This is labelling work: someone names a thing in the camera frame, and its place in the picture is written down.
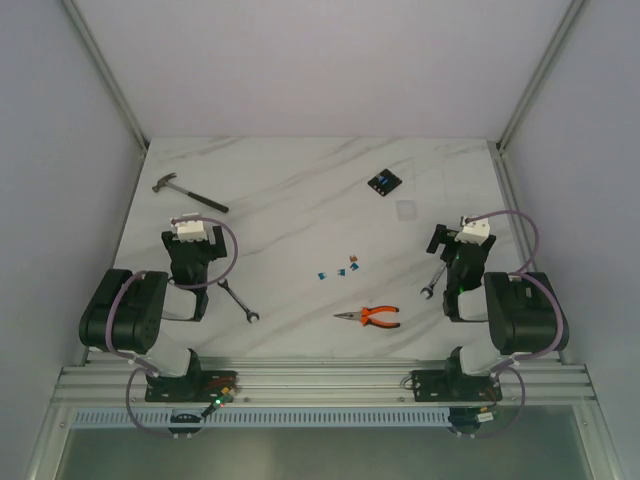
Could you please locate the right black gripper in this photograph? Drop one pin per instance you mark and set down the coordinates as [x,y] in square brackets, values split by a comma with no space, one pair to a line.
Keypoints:
[444,236]

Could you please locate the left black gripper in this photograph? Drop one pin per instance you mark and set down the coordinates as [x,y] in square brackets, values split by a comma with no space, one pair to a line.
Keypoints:
[193,245]

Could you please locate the black fuse box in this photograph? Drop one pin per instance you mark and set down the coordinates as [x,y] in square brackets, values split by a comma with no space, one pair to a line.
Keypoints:
[384,182]

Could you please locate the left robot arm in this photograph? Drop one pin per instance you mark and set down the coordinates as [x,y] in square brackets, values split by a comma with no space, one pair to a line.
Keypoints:
[125,314]

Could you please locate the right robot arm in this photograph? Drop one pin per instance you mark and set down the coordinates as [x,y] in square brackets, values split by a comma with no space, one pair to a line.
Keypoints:
[523,315]

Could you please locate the clear plastic fuse box cover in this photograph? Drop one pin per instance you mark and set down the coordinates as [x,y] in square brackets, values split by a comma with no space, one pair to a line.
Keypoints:
[406,210]

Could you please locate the left silver wrench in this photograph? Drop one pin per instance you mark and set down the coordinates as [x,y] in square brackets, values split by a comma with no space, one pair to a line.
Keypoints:
[250,315]

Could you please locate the silver wrench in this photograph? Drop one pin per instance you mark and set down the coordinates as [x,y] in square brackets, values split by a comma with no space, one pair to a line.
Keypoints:
[250,315]
[428,291]

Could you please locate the right silver wrench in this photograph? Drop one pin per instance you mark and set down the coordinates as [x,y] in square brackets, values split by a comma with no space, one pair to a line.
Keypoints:
[428,291]

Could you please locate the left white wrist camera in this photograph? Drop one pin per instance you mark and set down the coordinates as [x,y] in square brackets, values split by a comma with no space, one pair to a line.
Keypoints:
[189,228]

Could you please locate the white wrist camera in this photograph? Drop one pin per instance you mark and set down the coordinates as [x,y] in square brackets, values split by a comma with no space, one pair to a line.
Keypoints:
[189,228]
[473,231]

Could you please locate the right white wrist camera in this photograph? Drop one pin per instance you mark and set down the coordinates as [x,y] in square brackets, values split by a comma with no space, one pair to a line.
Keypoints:
[473,231]

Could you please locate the claw hammer black handle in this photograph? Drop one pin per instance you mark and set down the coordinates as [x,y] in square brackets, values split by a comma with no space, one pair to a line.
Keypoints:
[167,181]

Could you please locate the orange handled needle-nose pliers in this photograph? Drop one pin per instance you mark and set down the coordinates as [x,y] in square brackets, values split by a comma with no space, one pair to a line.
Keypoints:
[367,317]

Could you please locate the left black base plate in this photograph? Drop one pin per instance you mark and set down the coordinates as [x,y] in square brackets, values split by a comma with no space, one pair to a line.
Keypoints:
[220,388]

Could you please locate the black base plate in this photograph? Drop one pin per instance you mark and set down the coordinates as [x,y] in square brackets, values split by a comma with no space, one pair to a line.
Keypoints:
[220,388]
[442,386]

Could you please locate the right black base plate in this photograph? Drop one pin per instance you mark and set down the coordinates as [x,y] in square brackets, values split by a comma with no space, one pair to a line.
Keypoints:
[442,386]

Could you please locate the aluminium mounting rail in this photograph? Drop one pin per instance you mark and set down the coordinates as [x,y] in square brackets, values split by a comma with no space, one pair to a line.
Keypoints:
[280,382]

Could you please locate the white slotted cable duct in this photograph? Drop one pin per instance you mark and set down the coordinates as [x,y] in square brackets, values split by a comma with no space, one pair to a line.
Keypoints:
[158,418]

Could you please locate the left aluminium frame post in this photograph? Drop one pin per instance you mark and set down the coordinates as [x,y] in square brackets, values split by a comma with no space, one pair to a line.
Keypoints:
[105,74]

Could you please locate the aluminium frame post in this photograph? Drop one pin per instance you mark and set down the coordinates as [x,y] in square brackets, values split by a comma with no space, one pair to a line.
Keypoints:
[542,71]
[105,74]

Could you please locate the right aluminium frame post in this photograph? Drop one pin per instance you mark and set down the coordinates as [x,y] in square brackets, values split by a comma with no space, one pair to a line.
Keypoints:
[542,71]

